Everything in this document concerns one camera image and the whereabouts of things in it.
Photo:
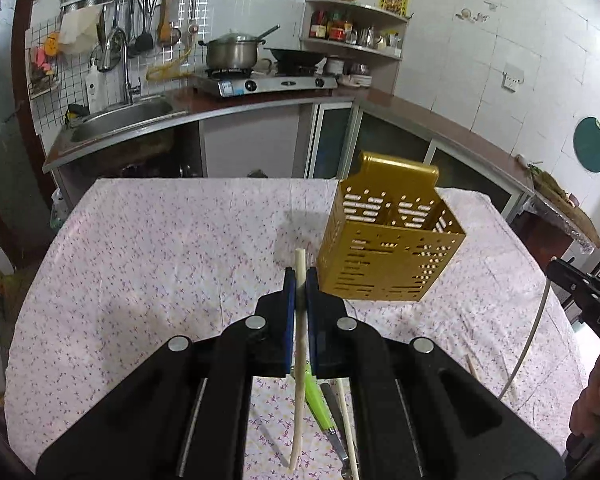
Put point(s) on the yellow perforated utensil holder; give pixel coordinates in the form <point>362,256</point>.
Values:
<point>389,234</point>

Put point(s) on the black wok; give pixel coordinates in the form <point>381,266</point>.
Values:
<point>296,62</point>

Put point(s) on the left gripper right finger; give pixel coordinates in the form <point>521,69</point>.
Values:
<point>419,414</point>

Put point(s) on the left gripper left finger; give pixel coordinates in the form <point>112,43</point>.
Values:
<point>183,413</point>

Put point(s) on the steel kitchen sink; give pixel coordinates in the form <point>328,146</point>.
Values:
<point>120,118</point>

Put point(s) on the white soap bottle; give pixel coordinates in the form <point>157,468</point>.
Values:
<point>95,86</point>

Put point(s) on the wall utensil rack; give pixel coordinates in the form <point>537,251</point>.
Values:
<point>81,30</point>

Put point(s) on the steel cooking pot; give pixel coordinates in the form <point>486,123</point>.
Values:
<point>234,51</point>

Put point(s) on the kitchen faucet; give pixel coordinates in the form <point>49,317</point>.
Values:
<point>125,65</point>

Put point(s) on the white wall socket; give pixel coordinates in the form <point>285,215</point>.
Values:
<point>513,78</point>

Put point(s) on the dark glass door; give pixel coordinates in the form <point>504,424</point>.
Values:
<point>25,192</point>

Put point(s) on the kitchen counter with cabinets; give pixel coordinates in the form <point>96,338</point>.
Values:
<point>303,134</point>

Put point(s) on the green round cutting board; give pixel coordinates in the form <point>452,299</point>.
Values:
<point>586,144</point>

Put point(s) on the corner shelf with jars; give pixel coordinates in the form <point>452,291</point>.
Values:
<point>357,33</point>

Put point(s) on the cream chopstick beside blue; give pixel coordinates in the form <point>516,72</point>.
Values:
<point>348,432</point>

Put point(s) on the gas stove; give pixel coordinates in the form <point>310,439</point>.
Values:
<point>226,85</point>

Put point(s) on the green handled spoon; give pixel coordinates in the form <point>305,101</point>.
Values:
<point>320,411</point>

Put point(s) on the cream chopstick under gripper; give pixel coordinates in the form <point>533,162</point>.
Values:
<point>471,367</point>

